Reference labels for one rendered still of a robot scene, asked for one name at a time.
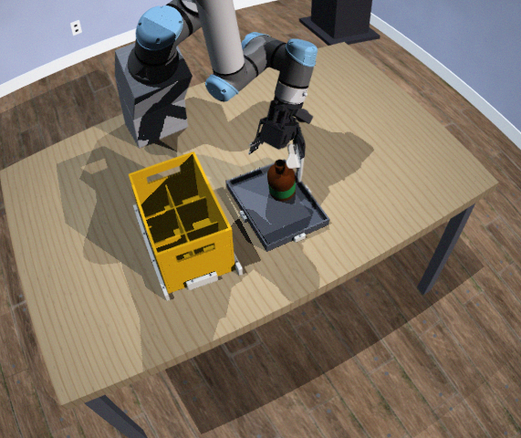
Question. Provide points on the yellow divided crate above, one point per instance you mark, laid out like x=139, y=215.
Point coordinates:
x=202, y=222

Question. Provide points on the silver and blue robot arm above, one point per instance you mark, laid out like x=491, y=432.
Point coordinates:
x=162, y=28

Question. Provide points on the brown bottle with green label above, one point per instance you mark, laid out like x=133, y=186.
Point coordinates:
x=281, y=181

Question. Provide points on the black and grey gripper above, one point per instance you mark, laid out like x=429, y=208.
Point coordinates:
x=273, y=134

